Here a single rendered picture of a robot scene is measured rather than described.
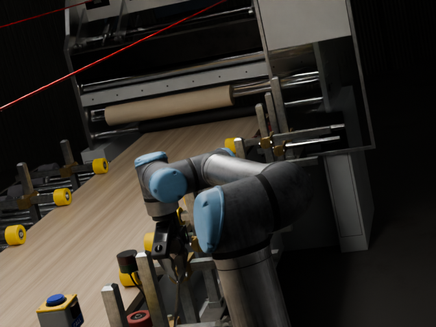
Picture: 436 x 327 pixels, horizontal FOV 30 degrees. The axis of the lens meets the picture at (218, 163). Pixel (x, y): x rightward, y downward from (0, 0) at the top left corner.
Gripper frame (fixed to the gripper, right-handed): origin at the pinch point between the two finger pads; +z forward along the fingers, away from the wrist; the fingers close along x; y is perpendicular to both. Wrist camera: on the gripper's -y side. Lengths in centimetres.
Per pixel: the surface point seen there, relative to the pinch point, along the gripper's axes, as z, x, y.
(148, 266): -6.4, 6.5, -2.9
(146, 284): -1.2, 8.2, -3.0
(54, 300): -22, 7, -54
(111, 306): -7.4, 7.6, -27.9
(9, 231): 6, 99, 79
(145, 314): 11.2, 14.0, 3.3
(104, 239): 13, 56, 74
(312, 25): -31, -12, 251
